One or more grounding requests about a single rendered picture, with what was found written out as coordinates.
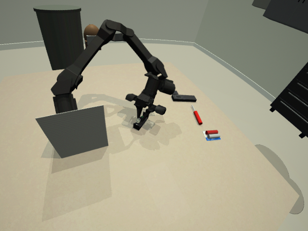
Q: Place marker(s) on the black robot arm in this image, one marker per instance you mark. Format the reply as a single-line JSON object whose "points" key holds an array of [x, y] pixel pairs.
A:
{"points": [[71, 77]]}

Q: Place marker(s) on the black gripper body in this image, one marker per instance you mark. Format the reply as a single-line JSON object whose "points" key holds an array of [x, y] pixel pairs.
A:
{"points": [[158, 109]]}

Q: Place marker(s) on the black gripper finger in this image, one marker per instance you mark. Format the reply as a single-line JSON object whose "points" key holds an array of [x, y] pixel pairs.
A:
{"points": [[147, 112], [139, 110]]}

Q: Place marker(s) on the red screwdriver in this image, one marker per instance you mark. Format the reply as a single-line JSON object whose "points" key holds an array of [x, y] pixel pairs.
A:
{"points": [[197, 118]]}

